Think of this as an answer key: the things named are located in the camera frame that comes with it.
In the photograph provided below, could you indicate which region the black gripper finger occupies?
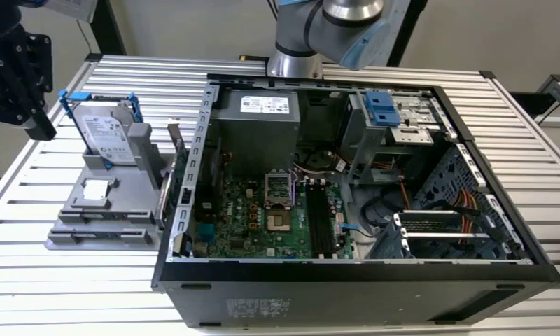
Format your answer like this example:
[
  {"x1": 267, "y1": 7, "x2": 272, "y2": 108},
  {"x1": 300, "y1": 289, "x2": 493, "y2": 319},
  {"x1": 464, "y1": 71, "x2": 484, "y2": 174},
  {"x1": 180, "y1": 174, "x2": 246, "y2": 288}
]
[
  {"x1": 0, "y1": 59, "x2": 57, "y2": 141},
  {"x1": 25, "y1": 32, "x2": 54, "y2": 95}
]

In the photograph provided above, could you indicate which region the silver disk in blue carrier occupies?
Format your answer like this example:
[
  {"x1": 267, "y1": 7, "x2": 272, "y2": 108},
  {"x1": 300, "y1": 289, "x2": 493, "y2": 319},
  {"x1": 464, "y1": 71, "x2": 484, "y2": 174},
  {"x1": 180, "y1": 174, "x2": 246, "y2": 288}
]
[{"x1": 57, "y1": 89, "x2": 145, "y2": 169}]

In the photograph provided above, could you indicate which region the silver CPU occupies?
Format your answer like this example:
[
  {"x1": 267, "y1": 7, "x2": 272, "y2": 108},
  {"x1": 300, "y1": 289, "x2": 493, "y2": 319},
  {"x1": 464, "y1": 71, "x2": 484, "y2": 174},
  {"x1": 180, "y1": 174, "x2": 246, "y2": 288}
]
[{"x1": 82, "y1": 180, "x2": 110, "y2": 200}]

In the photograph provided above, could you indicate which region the grey parts rack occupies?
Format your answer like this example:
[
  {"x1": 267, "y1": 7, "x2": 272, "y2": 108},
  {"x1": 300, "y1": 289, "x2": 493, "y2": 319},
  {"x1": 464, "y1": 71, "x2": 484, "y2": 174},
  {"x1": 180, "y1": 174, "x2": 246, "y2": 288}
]
[{"x1": 44, "y1": 122, "x2": 181, "y2": 251}]

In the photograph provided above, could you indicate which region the green graphics card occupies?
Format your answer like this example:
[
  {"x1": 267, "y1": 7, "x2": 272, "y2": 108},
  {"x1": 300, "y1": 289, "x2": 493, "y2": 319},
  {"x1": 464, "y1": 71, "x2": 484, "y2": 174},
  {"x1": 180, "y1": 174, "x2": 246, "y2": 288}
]
[{"x1": 153, "y1": 122, "x2": 192, "y2": 230}]

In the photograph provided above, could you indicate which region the grey power supply unit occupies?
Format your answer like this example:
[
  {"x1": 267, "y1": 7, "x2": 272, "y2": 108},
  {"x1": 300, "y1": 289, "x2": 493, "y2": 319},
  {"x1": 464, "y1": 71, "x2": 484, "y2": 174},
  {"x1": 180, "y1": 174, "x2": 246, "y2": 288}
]
[{"x1": 212, "y1": 87, "x2": 303, "y2": 176}]

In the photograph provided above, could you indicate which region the blue expansion slot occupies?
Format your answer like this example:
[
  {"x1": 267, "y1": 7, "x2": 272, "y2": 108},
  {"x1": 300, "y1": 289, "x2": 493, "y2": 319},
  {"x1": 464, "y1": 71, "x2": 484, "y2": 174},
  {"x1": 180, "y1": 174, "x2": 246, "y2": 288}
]
[{"x1": 196, "y1": 223, "x2": 216, "y2": 244}]

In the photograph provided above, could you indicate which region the metal socket cover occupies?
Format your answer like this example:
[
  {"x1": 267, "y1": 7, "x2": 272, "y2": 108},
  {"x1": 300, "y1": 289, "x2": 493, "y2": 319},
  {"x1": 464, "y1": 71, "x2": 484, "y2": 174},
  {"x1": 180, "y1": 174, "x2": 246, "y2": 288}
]
[{"x1": 264, "y1": 167, "x2": 295, "y2": 209}]

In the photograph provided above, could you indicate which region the thin metal locking lever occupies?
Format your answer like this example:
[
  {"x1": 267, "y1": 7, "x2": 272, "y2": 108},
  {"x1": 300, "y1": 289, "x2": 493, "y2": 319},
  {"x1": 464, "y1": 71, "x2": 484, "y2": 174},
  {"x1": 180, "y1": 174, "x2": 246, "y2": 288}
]
[{"x1": 288, "y1": 174, "x2": 300, "y2": 208}]

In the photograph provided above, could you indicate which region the CPU socket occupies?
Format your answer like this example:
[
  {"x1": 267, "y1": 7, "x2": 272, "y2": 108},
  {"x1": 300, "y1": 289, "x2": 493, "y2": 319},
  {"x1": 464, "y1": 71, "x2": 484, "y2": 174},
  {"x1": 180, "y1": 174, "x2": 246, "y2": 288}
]
[{"x1": 265, "y1": 209, "x2": 295, "y2": 234}]

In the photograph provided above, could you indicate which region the black round fan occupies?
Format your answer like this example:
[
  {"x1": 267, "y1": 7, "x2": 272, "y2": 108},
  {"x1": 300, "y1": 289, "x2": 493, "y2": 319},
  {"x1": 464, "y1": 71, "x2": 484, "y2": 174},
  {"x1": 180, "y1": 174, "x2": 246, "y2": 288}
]
[{"x1": 305, "y1": 148, "x2": 340, "y2": 171}]

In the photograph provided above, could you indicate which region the green motherboard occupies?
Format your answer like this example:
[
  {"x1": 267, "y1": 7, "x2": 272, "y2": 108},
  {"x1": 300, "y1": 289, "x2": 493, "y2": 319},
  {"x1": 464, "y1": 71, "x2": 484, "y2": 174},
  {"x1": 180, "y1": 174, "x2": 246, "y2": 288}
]
[{"x1": 193, "y1": 176, "x2": 356, "y2": 260}]

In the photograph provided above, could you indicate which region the blue drive latch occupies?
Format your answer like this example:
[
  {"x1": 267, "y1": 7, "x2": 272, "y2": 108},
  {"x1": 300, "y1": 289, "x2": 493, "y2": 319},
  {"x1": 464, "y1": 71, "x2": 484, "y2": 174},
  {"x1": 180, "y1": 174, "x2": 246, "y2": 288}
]
[{"x1": 364, "y1": 90, "x2": 397, "y2": 127}]

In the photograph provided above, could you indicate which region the black PC case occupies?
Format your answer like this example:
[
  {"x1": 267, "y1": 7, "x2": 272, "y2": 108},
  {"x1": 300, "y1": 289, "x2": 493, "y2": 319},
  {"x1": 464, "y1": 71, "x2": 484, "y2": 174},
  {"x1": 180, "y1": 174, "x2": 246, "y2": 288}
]
[{"x1": 149, "y1": 71, "x2": 560, "y2": 329}]

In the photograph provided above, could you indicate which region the silver drive bay cage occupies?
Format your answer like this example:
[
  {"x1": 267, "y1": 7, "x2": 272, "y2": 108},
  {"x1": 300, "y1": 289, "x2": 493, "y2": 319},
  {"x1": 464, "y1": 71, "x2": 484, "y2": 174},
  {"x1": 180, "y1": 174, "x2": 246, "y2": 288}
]
[{"x1": 339, "y1": 89, "x2": 459, "y2": 185}]

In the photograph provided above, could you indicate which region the grey disk bay cage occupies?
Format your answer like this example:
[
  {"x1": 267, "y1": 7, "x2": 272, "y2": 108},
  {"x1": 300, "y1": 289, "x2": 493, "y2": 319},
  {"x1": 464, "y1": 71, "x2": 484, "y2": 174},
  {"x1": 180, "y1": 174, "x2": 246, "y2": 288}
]
[{"x1": 367, "y1": 208, "x2": 529, "y2": 260}]

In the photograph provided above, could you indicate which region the aluminium side table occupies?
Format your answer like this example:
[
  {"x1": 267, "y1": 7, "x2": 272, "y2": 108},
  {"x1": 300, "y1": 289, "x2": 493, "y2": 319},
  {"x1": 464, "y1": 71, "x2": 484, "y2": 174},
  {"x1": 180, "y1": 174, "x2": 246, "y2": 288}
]
[{"x1": 533, "y1": 73, "x2": 560, "y2": 129}]

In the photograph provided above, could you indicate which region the black frame post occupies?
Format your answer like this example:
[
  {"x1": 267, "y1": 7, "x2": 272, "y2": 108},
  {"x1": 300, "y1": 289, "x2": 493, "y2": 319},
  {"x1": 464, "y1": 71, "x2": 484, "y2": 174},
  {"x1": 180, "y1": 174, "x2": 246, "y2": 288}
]
[
  {"x1": 90, "y1": 0, "x2": 128, "y2": 57},
  {"x1": 385, "y1": 0, "x2": 429, "y2": 67}
]

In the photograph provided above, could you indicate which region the white purple wire bundle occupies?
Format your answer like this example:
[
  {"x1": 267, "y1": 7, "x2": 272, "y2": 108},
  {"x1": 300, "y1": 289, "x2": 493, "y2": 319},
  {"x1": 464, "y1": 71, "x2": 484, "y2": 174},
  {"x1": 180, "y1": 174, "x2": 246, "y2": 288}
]
[{"x1": 292, "y1": 161, "x2": 337, "y2": 176}]

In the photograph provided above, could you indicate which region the black looped cable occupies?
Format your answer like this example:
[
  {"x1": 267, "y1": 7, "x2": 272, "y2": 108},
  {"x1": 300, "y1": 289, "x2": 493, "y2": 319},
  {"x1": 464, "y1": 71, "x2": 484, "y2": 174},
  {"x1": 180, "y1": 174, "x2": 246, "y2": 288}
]
[{"x1": 359, "y1": 192, "x2": 405, "y2": 234}]

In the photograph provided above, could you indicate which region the orange yellow wire bundle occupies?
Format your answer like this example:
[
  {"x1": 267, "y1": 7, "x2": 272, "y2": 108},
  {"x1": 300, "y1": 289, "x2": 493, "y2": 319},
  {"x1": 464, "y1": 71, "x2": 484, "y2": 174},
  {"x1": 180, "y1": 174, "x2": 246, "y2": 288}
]
[{"x1": 451, "y1": 190, "x2": 481, "y2": 235}]

